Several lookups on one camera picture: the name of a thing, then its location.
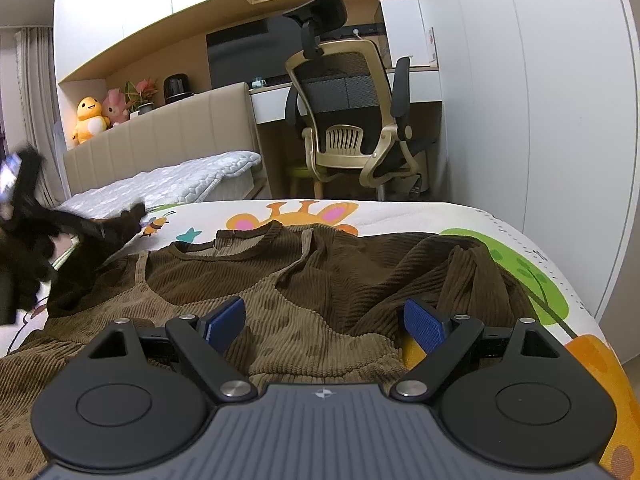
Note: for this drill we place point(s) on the black round speaker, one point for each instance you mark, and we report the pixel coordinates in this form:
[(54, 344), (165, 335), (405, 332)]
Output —
[(177, 89)]

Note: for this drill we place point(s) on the pink bunny plush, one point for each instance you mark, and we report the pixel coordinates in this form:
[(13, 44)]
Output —
[(116, 107)]

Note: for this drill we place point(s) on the yellow duck plush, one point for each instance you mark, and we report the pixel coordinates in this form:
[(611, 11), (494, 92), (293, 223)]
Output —
[(89, 120)]

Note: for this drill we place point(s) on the beige black mesh office chair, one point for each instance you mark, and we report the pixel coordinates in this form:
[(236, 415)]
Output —
[(340, 85)]

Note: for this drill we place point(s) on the black monitor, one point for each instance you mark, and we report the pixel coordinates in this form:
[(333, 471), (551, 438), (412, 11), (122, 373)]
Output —
[(240, 55)]

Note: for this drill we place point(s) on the white quilted mattress pad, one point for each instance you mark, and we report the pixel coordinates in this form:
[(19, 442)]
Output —
[(175, 180)]

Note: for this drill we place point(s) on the white curtain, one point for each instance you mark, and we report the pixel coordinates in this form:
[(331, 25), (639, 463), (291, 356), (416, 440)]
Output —
[(37, 110)]

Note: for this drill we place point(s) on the white box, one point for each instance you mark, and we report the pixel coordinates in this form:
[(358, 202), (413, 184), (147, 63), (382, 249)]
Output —
[(405, 30)]

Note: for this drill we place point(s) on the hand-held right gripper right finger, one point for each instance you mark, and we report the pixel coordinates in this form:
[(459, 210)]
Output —
[(425, 325)]

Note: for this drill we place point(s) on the black power rail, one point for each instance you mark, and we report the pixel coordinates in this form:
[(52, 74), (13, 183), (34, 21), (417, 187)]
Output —
[(345, 32)]

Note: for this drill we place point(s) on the green stool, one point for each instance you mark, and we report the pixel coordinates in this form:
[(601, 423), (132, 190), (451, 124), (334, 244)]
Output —
[(302, 172)]

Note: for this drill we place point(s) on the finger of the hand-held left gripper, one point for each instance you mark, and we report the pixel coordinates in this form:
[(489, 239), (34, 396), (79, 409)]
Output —
[(90, 227)]

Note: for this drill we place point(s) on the potted plant with pink leaves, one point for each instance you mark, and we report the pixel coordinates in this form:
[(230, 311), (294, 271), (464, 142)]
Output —
[(142, 91)]

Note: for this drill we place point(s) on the cartoon animal printed blanket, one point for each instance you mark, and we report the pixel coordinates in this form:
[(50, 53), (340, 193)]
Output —
[(395, 215)]

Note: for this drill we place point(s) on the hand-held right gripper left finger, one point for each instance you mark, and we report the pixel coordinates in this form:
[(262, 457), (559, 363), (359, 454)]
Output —
[(225, 325)]

